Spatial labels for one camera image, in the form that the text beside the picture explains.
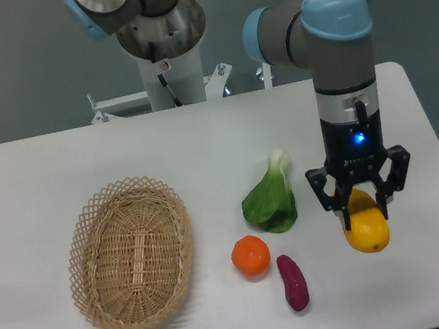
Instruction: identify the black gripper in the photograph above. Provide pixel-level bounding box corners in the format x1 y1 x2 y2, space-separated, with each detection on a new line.
296 104 421 237

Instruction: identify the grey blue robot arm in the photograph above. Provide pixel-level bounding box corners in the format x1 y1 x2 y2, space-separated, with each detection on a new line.
64 0 410 230

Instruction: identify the woven wicker basket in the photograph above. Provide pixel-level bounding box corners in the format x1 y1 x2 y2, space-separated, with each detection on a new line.
69 177 193 329

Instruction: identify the green bok choy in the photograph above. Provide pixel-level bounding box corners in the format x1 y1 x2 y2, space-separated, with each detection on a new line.
241 149 298 234

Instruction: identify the purple sweet potato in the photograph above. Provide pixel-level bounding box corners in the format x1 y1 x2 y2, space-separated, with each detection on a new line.
276 255 310 313

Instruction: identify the orange tangerine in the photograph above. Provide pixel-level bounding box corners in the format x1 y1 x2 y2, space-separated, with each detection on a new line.
231 235 271 277

